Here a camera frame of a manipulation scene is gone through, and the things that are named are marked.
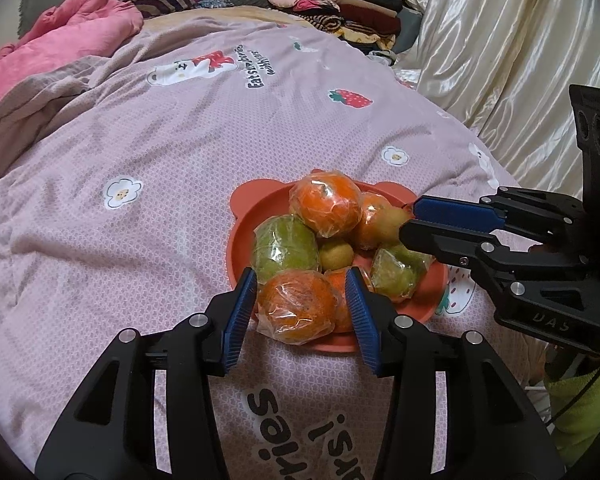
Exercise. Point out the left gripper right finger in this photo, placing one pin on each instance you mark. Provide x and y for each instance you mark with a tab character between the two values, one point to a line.
456	410

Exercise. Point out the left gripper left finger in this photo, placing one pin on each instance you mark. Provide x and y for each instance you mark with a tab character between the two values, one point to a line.
144	410

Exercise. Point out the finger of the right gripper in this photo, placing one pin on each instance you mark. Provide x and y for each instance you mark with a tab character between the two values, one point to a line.
475	249
458	214

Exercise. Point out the small yellow-brown longan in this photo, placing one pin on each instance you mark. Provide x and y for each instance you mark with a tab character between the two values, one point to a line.
388	222

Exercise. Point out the green fruit front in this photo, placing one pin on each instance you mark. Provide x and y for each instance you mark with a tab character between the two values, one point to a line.
397	271

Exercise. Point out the green fruit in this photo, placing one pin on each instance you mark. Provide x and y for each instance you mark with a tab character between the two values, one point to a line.
397	271
283	243

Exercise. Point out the orange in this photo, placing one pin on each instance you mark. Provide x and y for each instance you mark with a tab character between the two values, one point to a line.
296	306

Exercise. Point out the green sleeve forearm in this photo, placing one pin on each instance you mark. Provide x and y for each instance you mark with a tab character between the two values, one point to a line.
575	402

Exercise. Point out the wrapped orange left plate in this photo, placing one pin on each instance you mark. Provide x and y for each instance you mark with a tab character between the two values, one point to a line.
365	234

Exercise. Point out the wrapped orange plate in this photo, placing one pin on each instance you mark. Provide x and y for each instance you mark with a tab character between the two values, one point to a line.
365	234
328	202

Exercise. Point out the wrapped orange right plate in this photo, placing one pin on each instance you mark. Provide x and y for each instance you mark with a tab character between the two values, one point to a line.
328	202

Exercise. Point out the small brown longan on plate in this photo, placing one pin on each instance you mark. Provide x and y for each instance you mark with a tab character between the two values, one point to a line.
335	254

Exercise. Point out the cream satin curtain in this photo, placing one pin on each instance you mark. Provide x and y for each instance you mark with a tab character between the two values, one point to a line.
504	68

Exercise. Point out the wrapped green fruit on plate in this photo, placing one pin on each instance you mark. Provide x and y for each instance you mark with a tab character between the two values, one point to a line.
283	243

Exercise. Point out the orange bear-ear plate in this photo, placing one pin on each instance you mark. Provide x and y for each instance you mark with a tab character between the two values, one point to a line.
257	200

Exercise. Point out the pink patterned quilt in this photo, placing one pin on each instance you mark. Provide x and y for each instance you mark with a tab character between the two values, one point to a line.
115	177

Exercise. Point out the pile of folded clothes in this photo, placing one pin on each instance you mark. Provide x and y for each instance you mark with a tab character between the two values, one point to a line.
374	27

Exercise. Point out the striped dark pillow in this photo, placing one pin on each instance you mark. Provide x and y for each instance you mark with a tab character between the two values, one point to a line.
156	8

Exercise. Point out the pink fleece blanket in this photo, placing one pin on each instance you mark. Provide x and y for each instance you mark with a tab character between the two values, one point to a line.
65	33

